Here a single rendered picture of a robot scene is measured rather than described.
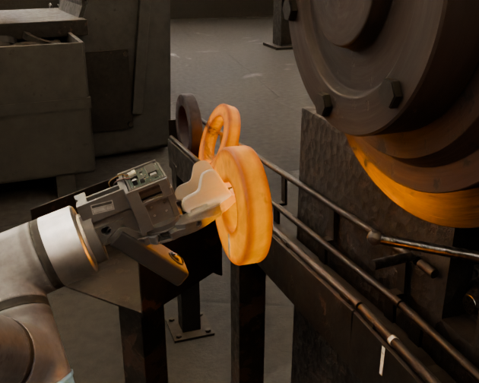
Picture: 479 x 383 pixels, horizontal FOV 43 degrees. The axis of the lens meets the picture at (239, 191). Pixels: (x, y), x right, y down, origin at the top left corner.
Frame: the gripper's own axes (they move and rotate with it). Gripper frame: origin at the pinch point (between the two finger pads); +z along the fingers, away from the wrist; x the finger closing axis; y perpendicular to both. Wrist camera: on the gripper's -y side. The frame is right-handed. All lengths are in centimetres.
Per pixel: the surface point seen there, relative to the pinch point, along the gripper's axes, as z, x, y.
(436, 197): 13.8, -24.2, 3.6
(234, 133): 15, 61, -17
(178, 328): -14, 90, -84
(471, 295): 19.7, -19.1, -15.3
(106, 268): -21.9, 30.0, -19.8
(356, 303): 8.2, -11.2, -15.9
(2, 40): -39, 243, -2
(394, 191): 13.1, -17.1, 1.5
